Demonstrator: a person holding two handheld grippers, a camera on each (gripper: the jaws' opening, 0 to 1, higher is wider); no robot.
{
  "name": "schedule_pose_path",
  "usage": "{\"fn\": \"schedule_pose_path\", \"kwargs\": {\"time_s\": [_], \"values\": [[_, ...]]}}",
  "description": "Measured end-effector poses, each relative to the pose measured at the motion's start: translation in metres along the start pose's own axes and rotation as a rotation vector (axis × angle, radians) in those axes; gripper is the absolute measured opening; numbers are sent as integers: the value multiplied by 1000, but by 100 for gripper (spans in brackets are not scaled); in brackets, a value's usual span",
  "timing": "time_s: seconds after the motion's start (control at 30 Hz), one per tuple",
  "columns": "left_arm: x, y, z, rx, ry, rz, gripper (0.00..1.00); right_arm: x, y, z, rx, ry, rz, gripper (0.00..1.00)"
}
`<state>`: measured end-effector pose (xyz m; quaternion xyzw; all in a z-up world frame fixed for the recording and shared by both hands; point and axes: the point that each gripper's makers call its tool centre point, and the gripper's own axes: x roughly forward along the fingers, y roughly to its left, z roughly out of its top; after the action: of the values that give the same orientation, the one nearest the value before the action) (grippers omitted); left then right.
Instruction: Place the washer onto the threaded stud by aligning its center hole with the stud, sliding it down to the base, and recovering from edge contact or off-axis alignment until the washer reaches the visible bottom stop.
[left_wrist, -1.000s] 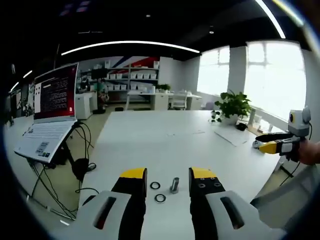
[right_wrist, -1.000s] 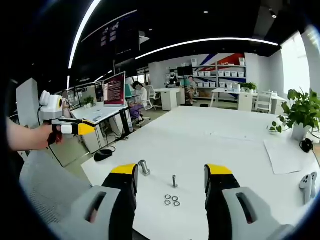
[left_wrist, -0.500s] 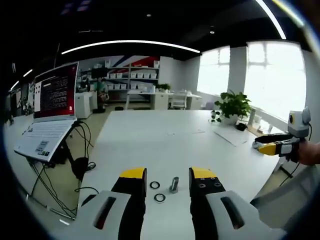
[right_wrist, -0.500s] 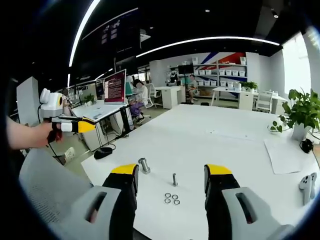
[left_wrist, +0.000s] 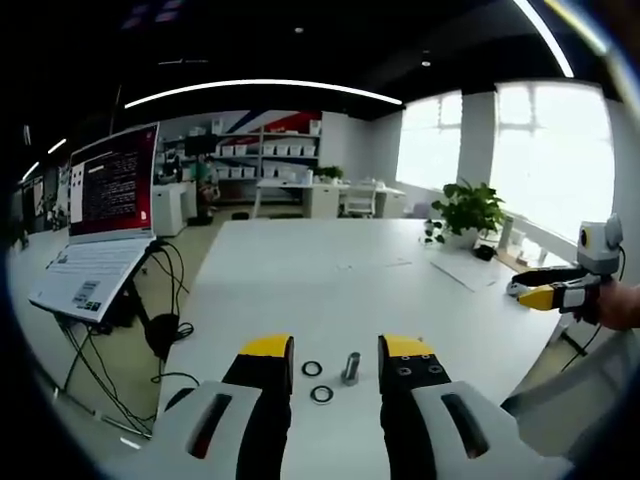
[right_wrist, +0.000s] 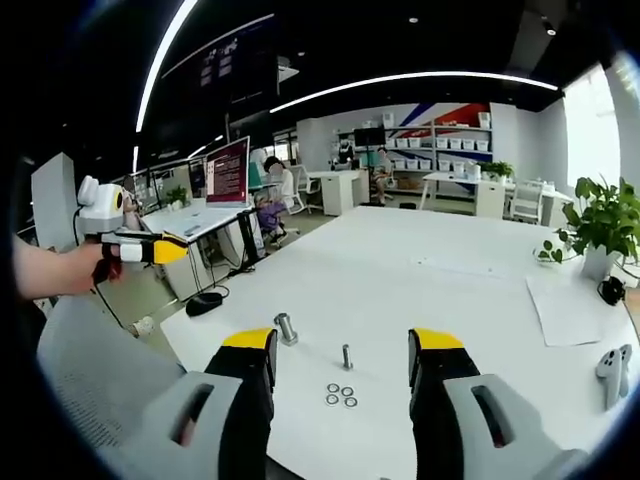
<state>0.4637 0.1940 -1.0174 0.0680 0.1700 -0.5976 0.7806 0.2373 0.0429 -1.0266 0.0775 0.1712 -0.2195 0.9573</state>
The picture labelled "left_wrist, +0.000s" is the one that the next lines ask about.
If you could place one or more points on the grey metal threaded stud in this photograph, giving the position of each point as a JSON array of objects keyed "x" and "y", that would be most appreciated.
[{"x": 352, "y": 370}]

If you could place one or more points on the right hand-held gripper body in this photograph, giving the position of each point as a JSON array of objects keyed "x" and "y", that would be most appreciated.
[{"x": 597, "y": 245}]

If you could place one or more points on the white storage shelf unit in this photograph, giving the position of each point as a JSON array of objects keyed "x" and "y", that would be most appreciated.
[{"x": 245, "y": 160}]

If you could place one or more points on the person's right hand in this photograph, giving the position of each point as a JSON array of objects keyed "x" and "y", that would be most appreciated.
[{"x": 617, "y": 307}]

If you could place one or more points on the white slim bottle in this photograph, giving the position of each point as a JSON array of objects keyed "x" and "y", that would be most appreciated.
[{"x": 506, "y": 232}]

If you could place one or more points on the small green desk plant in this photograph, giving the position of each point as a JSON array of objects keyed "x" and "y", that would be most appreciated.
[{"x": 330, "y": 173}]

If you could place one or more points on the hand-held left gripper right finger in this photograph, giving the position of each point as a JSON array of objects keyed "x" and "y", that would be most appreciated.
[{"x": 430, "y": 405}]

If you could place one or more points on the white low cabinet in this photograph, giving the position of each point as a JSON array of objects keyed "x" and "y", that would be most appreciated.
[{"x": 170, "y": 210}]

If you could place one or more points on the white paper sheet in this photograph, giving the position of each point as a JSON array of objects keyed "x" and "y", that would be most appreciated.
[{"x": 467, "y": 272}]

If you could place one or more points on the white open laptop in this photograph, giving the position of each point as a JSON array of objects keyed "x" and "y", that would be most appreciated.
[{"x": 102, "y": 235}]

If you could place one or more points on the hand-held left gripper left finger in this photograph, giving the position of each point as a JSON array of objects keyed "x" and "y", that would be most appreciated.
[{"x": 235, "y": 400}]

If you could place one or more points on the green potted plant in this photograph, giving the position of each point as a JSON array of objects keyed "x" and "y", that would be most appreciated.
[{"x": 467, "y": 212}]

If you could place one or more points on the white office chair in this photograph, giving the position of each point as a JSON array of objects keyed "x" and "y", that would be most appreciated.
[{"x": 361, "y": 200}]

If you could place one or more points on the small black round object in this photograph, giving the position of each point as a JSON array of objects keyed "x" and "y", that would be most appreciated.
[{"x": 484, "y": 251}]

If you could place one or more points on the black laptop stand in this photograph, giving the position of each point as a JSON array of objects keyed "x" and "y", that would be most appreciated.
[{"x": 132, "y": 295}]

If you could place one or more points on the grey chair backrest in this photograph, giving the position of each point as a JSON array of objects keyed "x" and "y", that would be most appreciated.
[{"x": 580, "y": 395}]

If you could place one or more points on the white office desk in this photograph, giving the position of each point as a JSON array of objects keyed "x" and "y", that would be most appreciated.
[{"x": 320, "y": 195}]

